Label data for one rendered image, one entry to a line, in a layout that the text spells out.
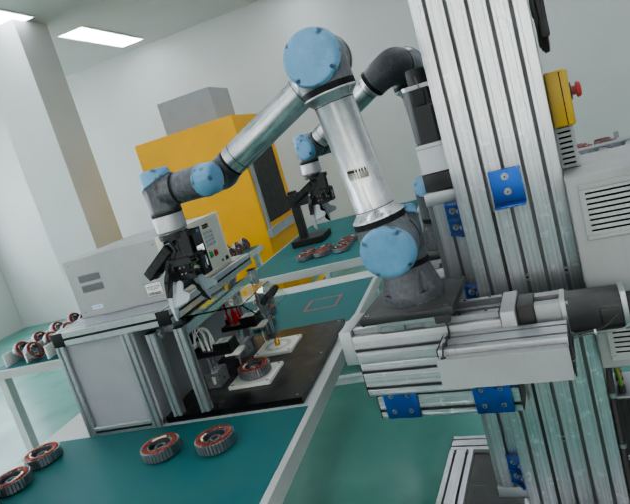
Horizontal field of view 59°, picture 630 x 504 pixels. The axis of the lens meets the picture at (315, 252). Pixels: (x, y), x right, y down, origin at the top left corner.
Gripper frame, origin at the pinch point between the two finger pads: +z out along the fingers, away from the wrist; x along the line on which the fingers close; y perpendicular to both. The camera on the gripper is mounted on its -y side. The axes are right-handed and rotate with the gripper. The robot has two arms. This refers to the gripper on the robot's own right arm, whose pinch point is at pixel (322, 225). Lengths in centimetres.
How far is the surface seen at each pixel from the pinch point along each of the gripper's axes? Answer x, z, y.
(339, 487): -3, 115, -26
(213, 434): -84, 38, -12
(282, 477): -98, 41, 16
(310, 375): -51, 38, 5
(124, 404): -74, 31, -51
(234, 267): -20.8, 5.4, -30.8
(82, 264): -63, -14, -59
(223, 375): -50, 36, -29
